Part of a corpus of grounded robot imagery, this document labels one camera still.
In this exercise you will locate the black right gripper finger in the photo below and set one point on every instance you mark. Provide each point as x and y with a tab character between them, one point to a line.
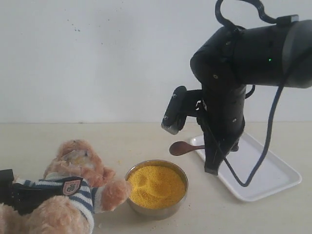
213	157
228	142

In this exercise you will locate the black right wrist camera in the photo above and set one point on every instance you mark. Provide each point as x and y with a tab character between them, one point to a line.
183	104

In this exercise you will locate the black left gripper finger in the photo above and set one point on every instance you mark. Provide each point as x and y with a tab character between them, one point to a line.
28	195

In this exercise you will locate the steel bowl of yellow millet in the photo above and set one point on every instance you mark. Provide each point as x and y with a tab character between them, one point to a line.
159	188

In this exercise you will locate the tan teddy bear striped sweater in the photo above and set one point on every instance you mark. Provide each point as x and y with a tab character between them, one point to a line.
100	192

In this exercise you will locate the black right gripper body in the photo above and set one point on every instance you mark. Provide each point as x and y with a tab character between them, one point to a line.
222	108

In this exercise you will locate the dark wooden spoon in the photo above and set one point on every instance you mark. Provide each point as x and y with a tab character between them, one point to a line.
180	148

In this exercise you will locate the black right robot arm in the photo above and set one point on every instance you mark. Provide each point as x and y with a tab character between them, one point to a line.
225	64

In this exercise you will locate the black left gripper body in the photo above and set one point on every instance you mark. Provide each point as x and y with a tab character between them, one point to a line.
6	189

